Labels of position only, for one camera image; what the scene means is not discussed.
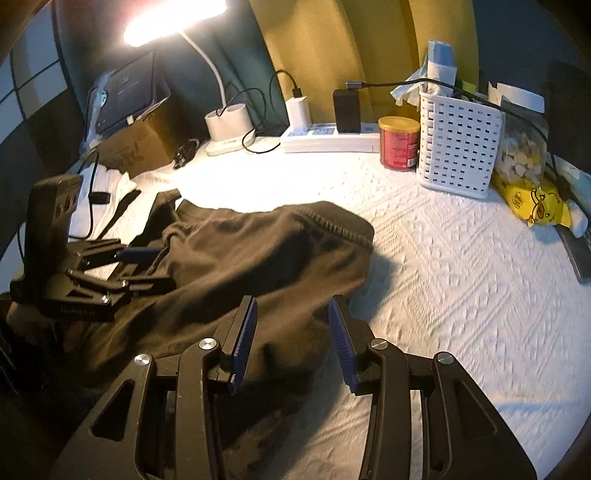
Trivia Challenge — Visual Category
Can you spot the dark brown printed t-shirt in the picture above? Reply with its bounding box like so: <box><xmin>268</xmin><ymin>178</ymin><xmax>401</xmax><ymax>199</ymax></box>
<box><xmin>63</xmin><ymin>194</ymin><xmax>375</xmax><ymax>478</ymax></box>

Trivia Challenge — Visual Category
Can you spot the white folded garment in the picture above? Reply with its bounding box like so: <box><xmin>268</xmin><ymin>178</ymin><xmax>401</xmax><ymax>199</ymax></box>
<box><xmin>67</xmin><ymin>165</ymin><xmax>139</xmax><ymax>243</ymax></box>

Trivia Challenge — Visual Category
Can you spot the brown cardboard box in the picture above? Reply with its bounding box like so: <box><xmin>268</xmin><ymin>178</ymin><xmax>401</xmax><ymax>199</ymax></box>
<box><xmin>97</xmin><ymin>97</ymin><xmax>190</xmax><ymax>178</ymax></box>

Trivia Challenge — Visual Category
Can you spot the white textured bed cover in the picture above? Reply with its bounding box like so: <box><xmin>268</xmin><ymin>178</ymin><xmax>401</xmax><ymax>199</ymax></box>
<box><xmin>112</xmin><ymin>152</ymin><xmax>590</xmax><ymax>479</ymax></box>

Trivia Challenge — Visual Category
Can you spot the dark tablet in sleeve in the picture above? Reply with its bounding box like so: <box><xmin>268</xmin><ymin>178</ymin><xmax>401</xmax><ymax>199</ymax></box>
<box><xmin>84</xmin><ymin>50</ymin><xmax>170</xmax><ymax>143</ymax></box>

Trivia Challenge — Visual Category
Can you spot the white desk lamp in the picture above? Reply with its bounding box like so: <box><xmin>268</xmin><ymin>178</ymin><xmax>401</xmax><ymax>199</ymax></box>
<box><xmin>122</xmin><ymin>0</ymin><xmax>257</xmax><ymax>157</ymax></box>

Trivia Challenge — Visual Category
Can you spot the white power strip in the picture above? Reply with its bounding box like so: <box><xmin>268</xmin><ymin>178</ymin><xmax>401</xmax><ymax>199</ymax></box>
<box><xmin>280</xmin><ymin>123</ymin><xmax>380</xmax><ymax>153</ymax></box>

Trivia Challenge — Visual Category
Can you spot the white usb charger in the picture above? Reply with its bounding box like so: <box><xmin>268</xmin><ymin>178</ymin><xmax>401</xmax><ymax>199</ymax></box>
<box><xmin>286</xmin><ymin>96</ymin><xmax>311</xmax><ymax>134</ymax></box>

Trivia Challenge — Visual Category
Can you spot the yellow snack bag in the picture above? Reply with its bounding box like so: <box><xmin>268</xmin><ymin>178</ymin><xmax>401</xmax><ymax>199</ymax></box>
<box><xmin>492</xmin><ymin>173</ymin><xmax>572</xmax><ymax>227</ymax></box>

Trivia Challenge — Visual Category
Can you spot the black power adapter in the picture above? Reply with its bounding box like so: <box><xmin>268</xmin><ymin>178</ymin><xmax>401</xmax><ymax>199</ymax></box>
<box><xmin>332</xmin><ymin>89</ymin><xmax>361</xmax><ymax>133</ymax></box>

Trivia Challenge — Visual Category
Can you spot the white perforated plastic basket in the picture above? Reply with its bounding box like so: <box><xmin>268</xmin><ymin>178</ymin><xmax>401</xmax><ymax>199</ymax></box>
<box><xmin>417</xmin><ymin>92</ymin><xmax>504</xmax><ymax>200</ymax></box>

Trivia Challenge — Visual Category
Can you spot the red candle tin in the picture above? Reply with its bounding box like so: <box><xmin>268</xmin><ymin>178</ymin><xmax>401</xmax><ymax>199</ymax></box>
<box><xmin>378</xmin><ymin>116</ymin><xmax>420</xmax><ymax>171</ymax></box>

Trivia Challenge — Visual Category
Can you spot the clear jar with white lid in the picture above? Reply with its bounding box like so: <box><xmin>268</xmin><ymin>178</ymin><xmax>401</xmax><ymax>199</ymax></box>
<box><xmin>488</xmin><ymin>83</ymin><xmax>549</xmax><ymax>187</ymax></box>

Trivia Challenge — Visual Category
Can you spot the black strap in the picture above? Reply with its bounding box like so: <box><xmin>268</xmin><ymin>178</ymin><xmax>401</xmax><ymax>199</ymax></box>
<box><xmin>93</xmin><ymin>188</ymin><xmax>143</xmax><ymax>243</ymax></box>

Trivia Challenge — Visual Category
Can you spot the coiled black cable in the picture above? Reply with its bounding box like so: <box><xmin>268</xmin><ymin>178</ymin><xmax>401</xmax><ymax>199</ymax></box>
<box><xmin>172</xmin><ymin>138</ymin><xmax>201</xmax><ymax>170</ymax></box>

